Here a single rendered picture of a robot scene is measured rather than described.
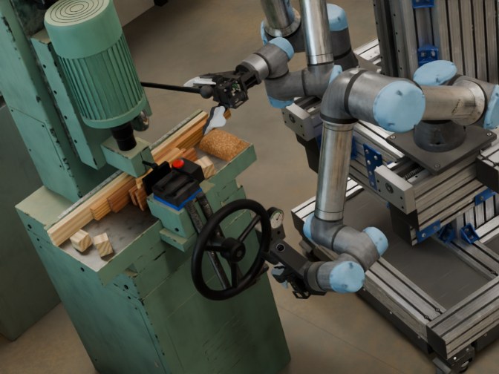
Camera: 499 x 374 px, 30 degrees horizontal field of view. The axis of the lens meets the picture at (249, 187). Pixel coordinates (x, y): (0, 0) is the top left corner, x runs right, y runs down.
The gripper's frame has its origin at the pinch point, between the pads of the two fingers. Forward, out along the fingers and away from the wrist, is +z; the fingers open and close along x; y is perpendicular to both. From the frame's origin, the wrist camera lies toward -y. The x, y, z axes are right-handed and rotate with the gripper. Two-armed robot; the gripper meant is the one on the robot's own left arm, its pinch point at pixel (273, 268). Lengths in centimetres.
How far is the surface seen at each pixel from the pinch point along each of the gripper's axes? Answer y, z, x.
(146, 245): -25.4, 12.5, -20.6
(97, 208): -40, 22, -22
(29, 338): 3, 134, -41
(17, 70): -82, 26, -15
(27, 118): -69, 40, -17
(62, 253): -36, 25, -37
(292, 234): 33, 95, 57
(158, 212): -30.7, 9.5, -13.4
